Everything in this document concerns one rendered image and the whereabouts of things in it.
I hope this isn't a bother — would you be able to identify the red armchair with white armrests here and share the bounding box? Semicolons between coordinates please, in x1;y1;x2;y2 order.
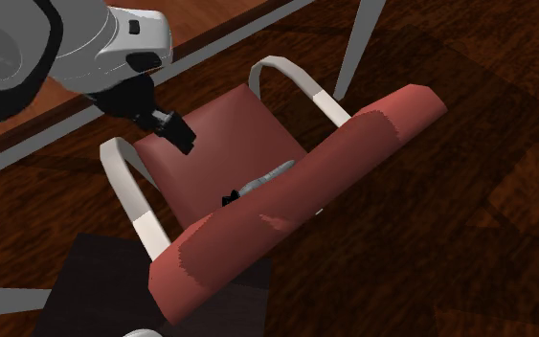
99;55;448;326

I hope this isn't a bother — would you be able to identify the grey elongated tool black end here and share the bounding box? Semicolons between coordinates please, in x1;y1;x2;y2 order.
221;160;297;208

